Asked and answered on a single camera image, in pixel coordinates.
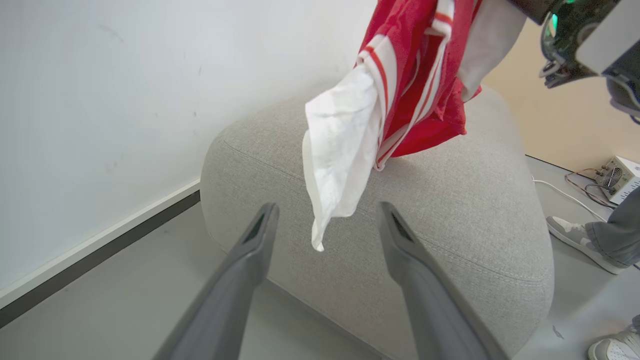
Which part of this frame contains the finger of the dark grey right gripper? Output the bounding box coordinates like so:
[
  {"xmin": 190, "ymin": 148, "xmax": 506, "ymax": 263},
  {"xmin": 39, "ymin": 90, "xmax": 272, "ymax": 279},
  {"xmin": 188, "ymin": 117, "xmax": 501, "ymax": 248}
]
[{"xmin": 376, "ymin": 201, "xmax": 511, "ymax": 360}]

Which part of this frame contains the dark right gripper green band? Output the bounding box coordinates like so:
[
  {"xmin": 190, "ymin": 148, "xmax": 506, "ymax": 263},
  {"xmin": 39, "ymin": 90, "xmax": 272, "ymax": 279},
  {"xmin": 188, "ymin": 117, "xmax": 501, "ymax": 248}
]
[{"xmin": 507, "ymin": 0, "xmax": 623, "ymax": 90}]

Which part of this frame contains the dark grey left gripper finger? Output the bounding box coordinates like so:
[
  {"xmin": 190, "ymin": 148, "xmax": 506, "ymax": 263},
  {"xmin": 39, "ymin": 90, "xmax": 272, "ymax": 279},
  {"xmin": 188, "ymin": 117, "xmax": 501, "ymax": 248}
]
[{"xmin": 152, "ymin": 202, "xmax": 280, "ymax": 360}]

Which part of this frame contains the red and white striped garment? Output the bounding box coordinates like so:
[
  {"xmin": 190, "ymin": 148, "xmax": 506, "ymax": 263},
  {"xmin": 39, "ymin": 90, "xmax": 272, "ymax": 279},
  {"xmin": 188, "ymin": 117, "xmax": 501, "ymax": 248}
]
[{"xmin": 302, "ymin": 0, "xmax": 528, "ymax": 252}]

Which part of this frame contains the light grey fabric seat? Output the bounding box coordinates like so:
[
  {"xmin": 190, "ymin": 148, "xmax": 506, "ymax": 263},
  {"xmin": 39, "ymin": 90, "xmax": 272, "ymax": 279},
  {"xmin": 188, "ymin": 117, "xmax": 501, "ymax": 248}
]
[{"xmin": 200, "ymin": 85, "xmax": 555, "ymax": 360}]

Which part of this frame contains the white and dark baseboard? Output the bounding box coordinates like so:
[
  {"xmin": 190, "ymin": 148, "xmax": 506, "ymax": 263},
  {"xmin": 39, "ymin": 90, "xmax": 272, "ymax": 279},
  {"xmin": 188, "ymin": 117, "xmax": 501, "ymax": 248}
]
[{"xmin": 0, "ymin": 177, "xmax": 201, "ymax": 329}]

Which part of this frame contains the grey white sneaker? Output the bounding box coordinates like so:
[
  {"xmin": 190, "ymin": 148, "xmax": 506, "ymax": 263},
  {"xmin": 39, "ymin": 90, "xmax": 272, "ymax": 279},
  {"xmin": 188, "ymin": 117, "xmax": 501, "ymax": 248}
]
[
  {"xmin": 545, "ymin": 215, "xmax": 632, "ymax": 275},
  {"xmin": 588, "ymin": 324, "xmax": 640, "ymax": 360}
]

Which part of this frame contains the white power supply box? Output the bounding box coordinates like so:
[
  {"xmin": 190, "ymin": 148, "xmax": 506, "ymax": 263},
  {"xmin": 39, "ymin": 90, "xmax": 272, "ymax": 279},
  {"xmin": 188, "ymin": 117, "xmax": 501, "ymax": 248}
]
[{"xmin": 594, "ymin": 155, "xmax": 640, "ymax": 206}]

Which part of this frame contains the grey trouser leg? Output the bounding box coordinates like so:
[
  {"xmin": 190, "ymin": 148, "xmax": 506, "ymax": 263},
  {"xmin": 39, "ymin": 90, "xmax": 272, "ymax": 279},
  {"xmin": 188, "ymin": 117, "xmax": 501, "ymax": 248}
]
[{"xmin": 585, "ymin": 185, "xmax": 640, "ymax": 269}]

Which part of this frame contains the white cable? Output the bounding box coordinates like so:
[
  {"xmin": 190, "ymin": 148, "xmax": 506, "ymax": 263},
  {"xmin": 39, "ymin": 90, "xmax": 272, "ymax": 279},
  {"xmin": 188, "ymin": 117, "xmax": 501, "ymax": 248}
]
[{"xmin": 532, "ymin": 178, "xmax": 609, "ymax": 222}]

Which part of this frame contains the red and black wire bundle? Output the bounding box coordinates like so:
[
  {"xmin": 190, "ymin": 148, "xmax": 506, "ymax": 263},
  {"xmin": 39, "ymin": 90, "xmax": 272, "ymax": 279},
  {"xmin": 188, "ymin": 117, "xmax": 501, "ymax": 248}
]
[{"xmin": 565, "ymin": 168, "xmax": 619, "ymax": 209}]

